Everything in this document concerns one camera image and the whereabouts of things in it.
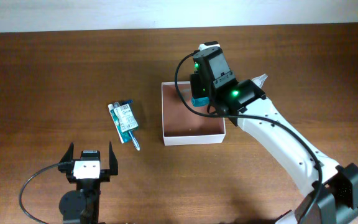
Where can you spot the white teal toothpaste tube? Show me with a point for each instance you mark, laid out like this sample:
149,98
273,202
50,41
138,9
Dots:
124,137

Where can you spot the clear spray bottle blue liquid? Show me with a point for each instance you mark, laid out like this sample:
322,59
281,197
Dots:
259,81

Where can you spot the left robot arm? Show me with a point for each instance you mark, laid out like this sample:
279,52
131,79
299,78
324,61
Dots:
81,206

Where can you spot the blue white toothbrush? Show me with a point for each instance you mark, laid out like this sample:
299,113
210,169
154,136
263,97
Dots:
133,139

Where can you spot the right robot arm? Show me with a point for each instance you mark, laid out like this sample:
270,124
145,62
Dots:
330,190

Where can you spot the green white floss packet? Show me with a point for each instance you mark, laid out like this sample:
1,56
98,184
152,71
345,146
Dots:
126,118

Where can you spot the teal mouthwash bottle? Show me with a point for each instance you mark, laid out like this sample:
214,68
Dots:
200,102

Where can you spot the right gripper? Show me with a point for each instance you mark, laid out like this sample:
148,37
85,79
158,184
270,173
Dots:
197,89

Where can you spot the white cardboard box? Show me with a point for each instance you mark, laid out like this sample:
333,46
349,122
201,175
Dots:
182,127

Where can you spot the blue disposable razor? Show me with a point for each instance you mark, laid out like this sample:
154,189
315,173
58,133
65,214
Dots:
124,102

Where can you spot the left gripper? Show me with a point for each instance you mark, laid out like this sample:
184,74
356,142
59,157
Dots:
66,164

